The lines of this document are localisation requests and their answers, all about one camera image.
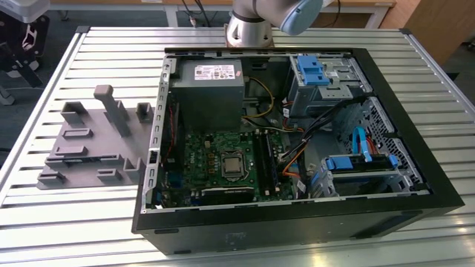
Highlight CPU socket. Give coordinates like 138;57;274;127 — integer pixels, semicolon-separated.
220;149;249;183

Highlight pale grey stand foot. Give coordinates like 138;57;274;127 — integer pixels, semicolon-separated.
0;83;16;106

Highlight hard disk in blue carrier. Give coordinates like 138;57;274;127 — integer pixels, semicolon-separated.
324;154;400;175

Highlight blue plastic clip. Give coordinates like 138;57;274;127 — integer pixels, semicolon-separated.
309;171;322;193

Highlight grey parts rack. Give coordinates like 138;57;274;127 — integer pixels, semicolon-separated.
36;84;154;191

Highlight black open PC case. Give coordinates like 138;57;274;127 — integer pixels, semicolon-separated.
130;46;467;255

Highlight red black twisted wire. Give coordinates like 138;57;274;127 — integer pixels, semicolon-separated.
166;107;176;161

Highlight yellow wire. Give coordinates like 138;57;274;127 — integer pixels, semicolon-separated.
241;77;276;125

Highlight blue flat wire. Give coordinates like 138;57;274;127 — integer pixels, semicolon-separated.
350;126;373;164

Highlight wooden desk white legs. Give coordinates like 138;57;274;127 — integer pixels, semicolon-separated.
162;0;397;28

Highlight silver CPU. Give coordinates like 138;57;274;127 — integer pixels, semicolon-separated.
222;158;242;175

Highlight silver disk bay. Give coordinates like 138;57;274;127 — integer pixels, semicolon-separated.
306;154;433;200

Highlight blue plastic bay carrier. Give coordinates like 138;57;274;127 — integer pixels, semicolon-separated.
296;55;330;87

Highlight black RAM slot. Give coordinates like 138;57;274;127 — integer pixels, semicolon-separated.
253;130;269;195

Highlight black graphics card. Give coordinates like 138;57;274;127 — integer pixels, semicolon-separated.
198;185;256;207

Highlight grey metal drive cage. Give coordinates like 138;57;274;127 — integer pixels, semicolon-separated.
288;55;373;119

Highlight orange flat wire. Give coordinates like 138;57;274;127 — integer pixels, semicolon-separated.
281;146;308;177

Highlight black cable bundle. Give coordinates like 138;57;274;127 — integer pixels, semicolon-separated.
277;96;366;164

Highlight green motherboard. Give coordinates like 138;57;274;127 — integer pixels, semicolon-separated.
157;129;297;208

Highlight grey power supply unit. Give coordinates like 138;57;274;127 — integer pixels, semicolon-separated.
168;60;248;133

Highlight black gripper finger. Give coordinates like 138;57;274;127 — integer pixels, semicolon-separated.
14;58;44;88
0;57;17;82

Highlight wooden cabinet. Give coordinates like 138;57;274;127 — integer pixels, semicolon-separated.
377;0;475;66

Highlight metal socket cover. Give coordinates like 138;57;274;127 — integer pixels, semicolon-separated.
220;150;248;182

